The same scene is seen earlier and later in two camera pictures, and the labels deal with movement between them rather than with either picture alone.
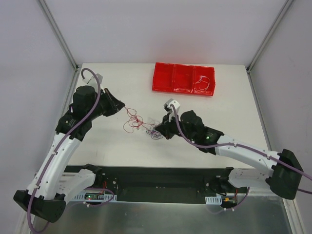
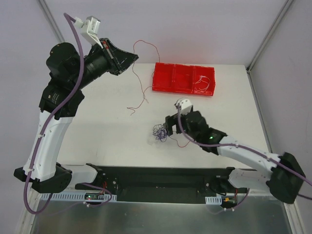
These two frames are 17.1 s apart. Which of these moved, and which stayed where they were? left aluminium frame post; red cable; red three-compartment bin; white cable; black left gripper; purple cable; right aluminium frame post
Moved: purple cable; red cable; black left gripper
Stayed: right aluminium frame post; white cable; left aluminium frame post; red three-compartment bin
